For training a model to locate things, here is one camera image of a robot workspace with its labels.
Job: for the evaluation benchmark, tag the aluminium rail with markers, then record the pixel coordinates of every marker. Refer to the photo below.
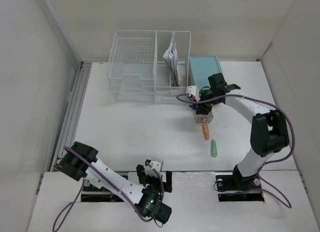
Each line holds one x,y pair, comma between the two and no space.
71,118

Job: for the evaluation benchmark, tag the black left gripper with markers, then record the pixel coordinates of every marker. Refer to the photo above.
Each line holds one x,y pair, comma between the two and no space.
140,170

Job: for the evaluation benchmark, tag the clear blue-cap spray bottle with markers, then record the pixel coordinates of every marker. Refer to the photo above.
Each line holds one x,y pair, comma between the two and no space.
193,107

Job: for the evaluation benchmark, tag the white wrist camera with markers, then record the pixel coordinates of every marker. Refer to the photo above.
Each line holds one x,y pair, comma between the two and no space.
193,92
153,164

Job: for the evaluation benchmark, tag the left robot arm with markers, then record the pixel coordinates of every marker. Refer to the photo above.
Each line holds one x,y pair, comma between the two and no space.
146,197

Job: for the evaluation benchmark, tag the grey setup guide booklet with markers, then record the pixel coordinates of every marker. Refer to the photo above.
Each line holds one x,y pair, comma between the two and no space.
171,60

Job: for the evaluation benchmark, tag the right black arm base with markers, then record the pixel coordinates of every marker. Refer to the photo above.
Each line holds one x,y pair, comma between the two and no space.
233,187

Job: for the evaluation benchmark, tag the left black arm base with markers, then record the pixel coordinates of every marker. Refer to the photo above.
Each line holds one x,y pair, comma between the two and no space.
91,193

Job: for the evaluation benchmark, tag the orange plastic case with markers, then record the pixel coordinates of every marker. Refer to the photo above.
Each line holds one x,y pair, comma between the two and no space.
206,132

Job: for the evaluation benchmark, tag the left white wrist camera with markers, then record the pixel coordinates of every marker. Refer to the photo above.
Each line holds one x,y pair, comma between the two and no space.
153,164

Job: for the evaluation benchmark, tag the clear drawer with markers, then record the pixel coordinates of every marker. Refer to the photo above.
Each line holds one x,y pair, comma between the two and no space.
204,118

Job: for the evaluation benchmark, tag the green plastic case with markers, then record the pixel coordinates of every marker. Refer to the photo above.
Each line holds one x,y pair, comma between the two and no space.
213,148

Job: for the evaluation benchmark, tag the teal orange drawer box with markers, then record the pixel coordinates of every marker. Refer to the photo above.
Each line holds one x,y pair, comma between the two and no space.
202,67

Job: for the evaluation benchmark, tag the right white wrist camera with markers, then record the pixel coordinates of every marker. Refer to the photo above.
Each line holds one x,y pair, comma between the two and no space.
193,92

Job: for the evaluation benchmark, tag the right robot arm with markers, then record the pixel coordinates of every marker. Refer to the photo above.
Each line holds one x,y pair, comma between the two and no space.
268,136

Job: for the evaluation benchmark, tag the white wire mesh organizer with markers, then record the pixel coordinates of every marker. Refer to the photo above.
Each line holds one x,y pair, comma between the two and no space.
137,71

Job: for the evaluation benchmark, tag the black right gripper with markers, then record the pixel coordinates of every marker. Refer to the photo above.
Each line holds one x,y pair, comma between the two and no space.
202,109

